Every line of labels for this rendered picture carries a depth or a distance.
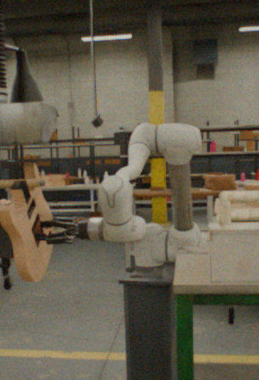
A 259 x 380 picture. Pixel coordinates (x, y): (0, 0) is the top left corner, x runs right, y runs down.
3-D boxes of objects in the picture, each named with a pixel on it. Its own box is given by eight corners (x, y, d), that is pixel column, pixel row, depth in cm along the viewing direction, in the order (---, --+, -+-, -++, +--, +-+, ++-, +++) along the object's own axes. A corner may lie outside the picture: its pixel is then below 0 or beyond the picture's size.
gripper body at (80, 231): (89, 244, 164) (65, 244, 165) (92, 230, 171) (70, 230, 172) (87, 229, 159) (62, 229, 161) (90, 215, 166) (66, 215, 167)
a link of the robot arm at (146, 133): (125, 139, 194) (154, 138, 191) (132, 117, 207) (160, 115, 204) (130, 162, 203) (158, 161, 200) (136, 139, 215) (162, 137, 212)
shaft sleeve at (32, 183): (-5, 190, 163) (-9, 185, 160) (-3, 183, 165) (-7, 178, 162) (40, 189, 161) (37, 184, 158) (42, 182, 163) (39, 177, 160)
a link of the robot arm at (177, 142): (171, 249, 242) (210, 249, 237) (166, 268, 228) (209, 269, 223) (157, 119, 205) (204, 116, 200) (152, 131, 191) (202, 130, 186)
